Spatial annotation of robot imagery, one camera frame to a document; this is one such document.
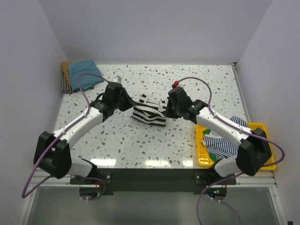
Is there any black white striped tank top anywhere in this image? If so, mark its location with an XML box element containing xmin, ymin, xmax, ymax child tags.
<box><xmin>131</xmin><ymin>94</ymin><xmax>167</xmax><ymax>127</ymax></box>

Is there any blue tank top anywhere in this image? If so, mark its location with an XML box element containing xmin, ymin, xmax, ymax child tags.
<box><xmin>68</xmin><ymin>60</ymin><xmax>104</xmax><ymax>90</ymax></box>

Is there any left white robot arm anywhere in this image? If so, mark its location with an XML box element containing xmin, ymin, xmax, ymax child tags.
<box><xmin>33</xmin><ymin>82</ymin><xmax>134</xmax><ymax>184</ymax></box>

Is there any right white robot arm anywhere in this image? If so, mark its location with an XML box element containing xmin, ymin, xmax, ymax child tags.
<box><xmin>165</xmin><ymin>86</ymin><xmax>272</xmax><ymax>184</ymax></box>

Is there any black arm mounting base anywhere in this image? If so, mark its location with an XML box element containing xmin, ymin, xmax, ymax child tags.
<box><xmin>70</xmin><ymin>166</ymin><xmax>222</xmax><ymax>197</ymax></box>

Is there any folded thin-striped tank top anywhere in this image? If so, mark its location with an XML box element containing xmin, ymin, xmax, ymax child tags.
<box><xmin>61</xmin><ymin>75</ymin><xmax>95</xmax><ymax>94</ymax></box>

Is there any folded tan tank top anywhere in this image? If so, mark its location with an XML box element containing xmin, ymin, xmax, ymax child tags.
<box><xmin>61</xmin><ymin>60</ymin><xmax>76</xmax><ymax>88</ymax></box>

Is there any green tank top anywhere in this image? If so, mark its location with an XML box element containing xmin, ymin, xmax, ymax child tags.
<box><xmin>202</xmin><ymin>129</ymin><xmax>222</xmax><ymax>162</ymax></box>

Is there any navy white striped tank top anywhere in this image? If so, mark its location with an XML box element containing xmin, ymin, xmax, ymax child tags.
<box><xmin>202</xmin><ymin>115</ymin><xmax>249</xmax><ymax>161</ymax></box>

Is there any yellow plastic bin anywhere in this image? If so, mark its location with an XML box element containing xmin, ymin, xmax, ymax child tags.
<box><xmin>195</xmin><ymin>122</ymin><xmax>277</xmax><ymax>171</ymax></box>

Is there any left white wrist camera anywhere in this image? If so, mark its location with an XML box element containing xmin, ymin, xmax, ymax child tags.
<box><xmin>112</xmin><ymin>75</ymin><xmax>122</xmax><ymax>84</ymax></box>

